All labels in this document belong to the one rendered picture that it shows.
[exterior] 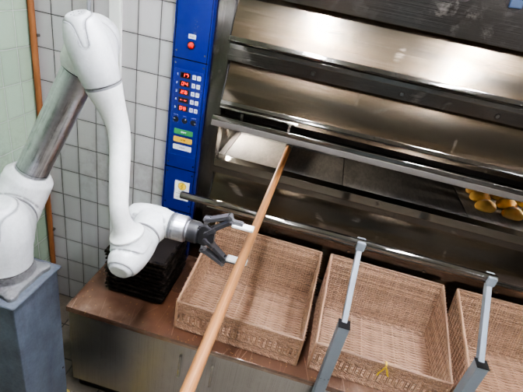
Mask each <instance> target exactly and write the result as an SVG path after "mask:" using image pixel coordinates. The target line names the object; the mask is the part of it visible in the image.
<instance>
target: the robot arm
mask: <svg viewBox="0 0 523 392"><path fill-rule="evenodd" d="M62 37H63V41H64V43H63V46H62V49H61V53H60V62H61V67H60V69H59V71H58V74H57V76H56V78H55V80H54V82H53V84H52V87H51V89H50V91H49V93H48V95H47V98H46V100H45V101H44V105H43V106H42V108H41V110H40V113H39V115H38V117H37V119H36V121H35V123H34V126H33V128H32V130H31V132H30V135H29V137H28V139H27V140H26V143H25V145H24V147H23V150H22V152H21V154H20V156H19V158H18V160H17V161H16V162H13V163H10V164H8V165H6V166H5V168H4V169H3V171H2V172H1V174H0V298H1V299H3V300H5V301H6V302H7V303H12V302H15V301H16V300H17V299H18V297H19V295H20V294H21V293H22V292H23V291H24V290H25V289H27V288H28V287H29V286H30V285H31V284H32V283H34V282H35V281H36V280H37V279H38V278H39V277H40V276H41V275H42V274H43V273H45V272H47V271H50V270H51V265H50V264H49V263H47V262H41V261H35V260H34V258H33V243H34V240H35V232H36V226H37V222H38V220H39V218H40V216H41V213H42V211H43V209H44V207H45V205H46V203H47V200H48V197H49V195H50V193H51V190H52V188H53V185H54V181H53V179H52V177H51V175H50V172H51V170H52V168H53V166H54V164H55V162H56V160H57V158H58V156H59V154H60V152H61V150H62V148H63V146H64V144H65V142H66V140H67V138H68V136H69V134H70V132H71V130H72V128H73V126H74V124H75V122H76V120H77V118H78V116H79V114H80V112H81V110H82V108H83V106H84V104H85V102H86V100H87V98H88V96H89V98H90V99H91V101H92V102H93V104H94V106H95V107H96V109H97V110H98V112H99V114H100V116H101V117H102V119H103V121H104V123H105V126H106V128H107V133H108V140H109V213H110V218H111V225H112V229H113V232H112V233H111V234H110V238H109V239H110V253H109V255H108V258H107V266H108V268H109V270H110V272H111V273H112V274H113V275H116V276H118V277H119V278H128V277H132V276H134V275H136V274H138V273H139V272H140V271H141V270H142V269H143V268H144V267H145V266H146V264H147V263H148V261H149V259H150V258H151V257H152V255H153V253H154V251H155V249H156V246H157V245H158V243H159V242H160V241H161V240H163V238H168V239H170V240H176V241H179V242H184V241H185V240H186V241H188V242H190V243H199V244H201V247H200V249H199V252H200V253H203V254H205V255H206V256H208V257H209V258H211V259H212V260H213V261H215V262H216V263H217V264H219V265H220V266H224V264H225V263H230V264H235V263H236V261H237V258H238V257H236V256H233V255H229V254H228V256H226V255H225V253H224V252H223V251H222V250H221V249H220V248H219V247H218V245H217V244H216V241H215V238H216V237H215V235H216V231H218V230H220V229H223V228H226V227H228V226H231V227H232V228H235V229H240V230H243V231H246V232H249V233H253V231H254V226H249V225H247V224H244V222H242V221H239V220H236V219H234V218H233V213H226V214H222V215H213V216H211V215H206V216H205V217H204V219H203V222H204V223H202V222H200V221H197V220H194V219H192V220H191V217H190V216H187V215H182V214H179V213H176V212H172V211H171V210H170V209H168V208H164V207H162V206H159V205H153V204H148V203H134V204H132V205H130V206H129V207H128V195H129V180H130V165H131V132H130V125H129V120H128V113H127V109H126V104H125V96H124V90H123V85H122V81H121V75H120V71H119V67H118V54H119V52H120V49H121V37H120V33H119V31H118V28H117V27H116V26H115V25H114V23H113V22H112V21H111V20H110V19H108V18H107V17H106V16H103V15H101V14H98V13H95V12H91V11H88V10H86V9H77V10H74V11H71V12H68V13H67V14H66V15H65V17H64V18H63V20H62ZM220 221H224V222H221V223H219V224H215V225H213V226H210V225H209V223H210V222H220ZM210 249H211V250H210Z"/></svg>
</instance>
